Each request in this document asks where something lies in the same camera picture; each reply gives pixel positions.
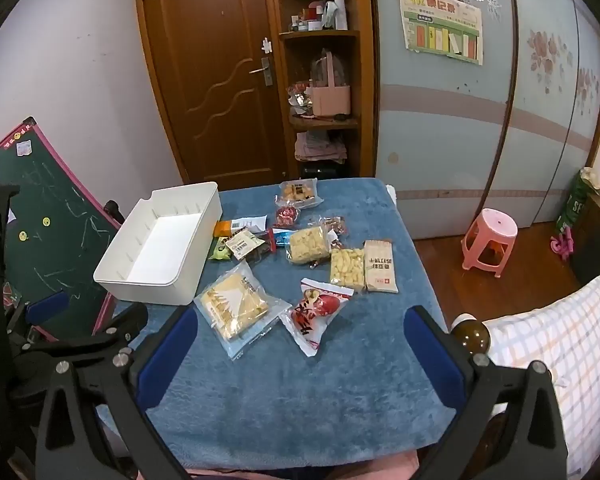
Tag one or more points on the red round candy packet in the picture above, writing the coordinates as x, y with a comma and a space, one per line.
286, 216

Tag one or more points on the folded pink towels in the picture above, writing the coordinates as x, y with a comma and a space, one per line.
320, 145

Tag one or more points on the wooden corner shelf unit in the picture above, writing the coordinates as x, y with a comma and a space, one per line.
362, 110

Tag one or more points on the checked bedding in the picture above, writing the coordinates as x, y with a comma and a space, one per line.
570, 340

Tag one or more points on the red and white snack packet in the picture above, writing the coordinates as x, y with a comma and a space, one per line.
315, 315

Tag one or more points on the large yellow puffed snack packet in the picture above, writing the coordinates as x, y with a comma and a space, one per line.
307, 246

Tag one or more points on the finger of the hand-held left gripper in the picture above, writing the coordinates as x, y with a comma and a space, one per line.
47, 307
105, 335

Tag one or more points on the white barcode snack packet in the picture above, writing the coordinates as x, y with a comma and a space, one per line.
250, 222

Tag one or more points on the wall poster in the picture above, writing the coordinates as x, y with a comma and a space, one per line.
440, 25

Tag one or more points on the black easel knob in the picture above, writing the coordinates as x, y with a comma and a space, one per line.
114, 209

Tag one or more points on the brown wooden door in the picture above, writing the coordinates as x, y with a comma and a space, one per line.
210, 110

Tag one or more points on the clear packet of sandwich cakes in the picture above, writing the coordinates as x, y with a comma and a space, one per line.
237, 305

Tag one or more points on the brown wooden bedpost knob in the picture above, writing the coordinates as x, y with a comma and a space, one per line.
472, 335

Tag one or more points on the blue and white snack packet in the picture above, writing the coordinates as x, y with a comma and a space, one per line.
285, 236

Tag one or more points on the pink plastic stool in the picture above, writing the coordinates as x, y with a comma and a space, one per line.
490, 227

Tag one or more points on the beige cracker packet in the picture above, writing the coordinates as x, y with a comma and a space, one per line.
380, 267

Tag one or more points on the green bag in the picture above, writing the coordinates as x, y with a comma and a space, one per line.
575, 205

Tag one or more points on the pale blue floral wardrobe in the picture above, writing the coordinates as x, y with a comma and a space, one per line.
480, 150

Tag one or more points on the black suitcase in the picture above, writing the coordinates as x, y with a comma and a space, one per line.
325, 170

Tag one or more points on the white door hook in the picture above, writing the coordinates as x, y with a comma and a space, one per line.
266, 46

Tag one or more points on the pink toy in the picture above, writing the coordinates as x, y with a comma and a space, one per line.
564, 245

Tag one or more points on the clear packet of brown biscuits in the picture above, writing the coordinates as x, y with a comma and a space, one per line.
300, 194

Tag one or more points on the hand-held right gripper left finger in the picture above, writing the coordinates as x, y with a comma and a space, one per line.
165, 355

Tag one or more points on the green snack packet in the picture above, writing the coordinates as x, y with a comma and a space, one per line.
220, 250

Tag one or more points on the group of toiletry bottles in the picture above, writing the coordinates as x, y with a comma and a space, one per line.
325, 15

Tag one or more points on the pink cloth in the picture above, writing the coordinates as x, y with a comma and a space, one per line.
280, 472

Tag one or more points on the clear packet of red-brown snacks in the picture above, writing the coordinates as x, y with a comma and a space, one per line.
330, 225

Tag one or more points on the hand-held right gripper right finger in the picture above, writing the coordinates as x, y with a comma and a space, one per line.
430, 360

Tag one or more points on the small yellow puffed snack packet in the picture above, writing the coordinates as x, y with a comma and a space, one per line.
347, 269

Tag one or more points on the snack packet with white label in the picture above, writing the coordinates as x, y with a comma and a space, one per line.
244, 245

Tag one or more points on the pink basket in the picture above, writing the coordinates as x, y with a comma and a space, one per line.
332, 100

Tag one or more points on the shiny crumpled wrappers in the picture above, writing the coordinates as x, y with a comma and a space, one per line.
300, 97

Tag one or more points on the white plastic bin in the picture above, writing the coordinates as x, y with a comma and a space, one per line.
170, 240

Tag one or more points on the green chalkboard with pink frame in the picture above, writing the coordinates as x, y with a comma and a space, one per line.
45, 200

